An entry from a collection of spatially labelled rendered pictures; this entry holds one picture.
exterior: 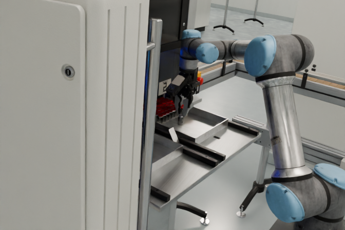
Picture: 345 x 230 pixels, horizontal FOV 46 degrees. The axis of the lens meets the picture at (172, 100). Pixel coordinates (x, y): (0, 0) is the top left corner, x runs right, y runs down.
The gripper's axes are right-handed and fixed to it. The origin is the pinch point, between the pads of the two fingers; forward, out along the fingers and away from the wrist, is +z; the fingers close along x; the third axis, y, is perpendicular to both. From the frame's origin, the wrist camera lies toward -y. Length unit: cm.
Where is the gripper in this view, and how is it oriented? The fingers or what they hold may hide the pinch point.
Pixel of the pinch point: (180, 113)
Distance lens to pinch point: 172.8
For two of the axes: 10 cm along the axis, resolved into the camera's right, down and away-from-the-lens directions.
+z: -0.8, 9.2, 3.7
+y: 6.0, -2.5, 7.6
